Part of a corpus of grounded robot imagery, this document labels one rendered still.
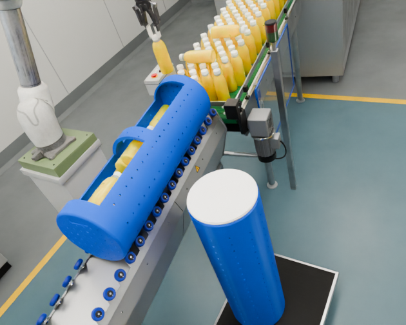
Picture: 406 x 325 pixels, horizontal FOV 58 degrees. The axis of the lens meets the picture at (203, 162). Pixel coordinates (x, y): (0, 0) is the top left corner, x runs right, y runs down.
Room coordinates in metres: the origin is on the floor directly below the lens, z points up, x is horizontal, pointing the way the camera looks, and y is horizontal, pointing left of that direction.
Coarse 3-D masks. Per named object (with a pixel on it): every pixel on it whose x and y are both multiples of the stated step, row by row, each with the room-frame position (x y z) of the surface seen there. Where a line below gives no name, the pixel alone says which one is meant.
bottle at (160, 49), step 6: (156, 42) 1.87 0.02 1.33; (162, 42) 1.87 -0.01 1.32; (156, 48) 1.86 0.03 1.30; (162, 48) 1.85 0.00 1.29; (156, 54) 1.86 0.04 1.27; (162, 54) 1.85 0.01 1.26; (168, 54) 1.87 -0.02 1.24; (162, 60) 1.85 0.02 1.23; (168, 60) 1.86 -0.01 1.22; (162, 66) 1.85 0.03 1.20; (168, 66) 1.85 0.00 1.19; (162, 72) 1.86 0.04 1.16; (168, 72) 1.85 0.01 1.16
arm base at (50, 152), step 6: (60, 138) 1.66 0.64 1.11; (66, 138) 1.70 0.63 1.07; (72, 138) 1.69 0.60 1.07; (54, 144) 1.63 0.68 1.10; (60, 144) 1.64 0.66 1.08; (66, 144) 1.66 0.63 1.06; (36, 150) 1.65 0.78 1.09; (42, 150) 1.63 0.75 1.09; (48, 150) 1.62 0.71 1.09; (54, 150) 1.62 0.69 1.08; (60, 150) 1.62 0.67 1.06; (36, 156) 1.61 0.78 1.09; (42, 156) 1.62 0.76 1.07; (48, 156) 1.59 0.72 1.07; (54, 156) 1.59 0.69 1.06
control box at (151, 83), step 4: (156, 68) 2.07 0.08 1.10; (152, 72) 2.04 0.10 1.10; (156, 72) 2.02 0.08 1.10; (160, 72) 2.00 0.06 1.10; (172, 72) 2.05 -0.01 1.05; (148, 76) 2.01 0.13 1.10; (156, 76) 1.97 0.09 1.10; (160, 76) 1.96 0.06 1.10; (164, 76) 1.97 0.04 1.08; (144, 80) 1.98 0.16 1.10; (148, 80) 1.96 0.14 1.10; (152, 80) 1.95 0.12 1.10; (156, 80) 1.93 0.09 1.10; (160, 80) 1.93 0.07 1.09; (148, 84) 1.96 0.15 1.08; (152, 84) 1.94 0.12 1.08; (156, 84) 1.93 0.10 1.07; (148, 88) 1.96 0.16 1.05; (152, 88) 1.95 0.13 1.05; (148, 92) 1.97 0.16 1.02; (152, 92) 1.95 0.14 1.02
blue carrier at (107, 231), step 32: (160, 96) 1.71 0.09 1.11; (192, 96) 1.50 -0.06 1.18; (128, 128) 1.33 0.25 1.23; (160, 128) 1.29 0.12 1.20; (192, 128) 1.38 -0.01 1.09; (160, 160) 1.16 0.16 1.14; (128, 192) 1.00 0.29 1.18; (160, 192) 1.10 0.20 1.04; (64, 224) 0.98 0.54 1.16; (96, 224) 0.88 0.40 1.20; (128, 224) 0.91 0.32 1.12; (96, 256) 0.96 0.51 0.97
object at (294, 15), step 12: (300, 0) 2.93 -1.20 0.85; (288, 12) 2.66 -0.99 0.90; (300, 12) 2.90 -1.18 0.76; (288, 24) 2.56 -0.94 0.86; (264, 60) 2.09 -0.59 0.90; (252, 84) 1.86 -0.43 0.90; (300, 84) 2.75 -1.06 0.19; (252, 96) 1.78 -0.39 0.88; (300, 96) 2.75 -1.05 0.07; (252, 108) 1.75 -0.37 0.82; (240, 120) 1.60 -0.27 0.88; (240, 156) 1.99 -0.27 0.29; (252, 156) 1.93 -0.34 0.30
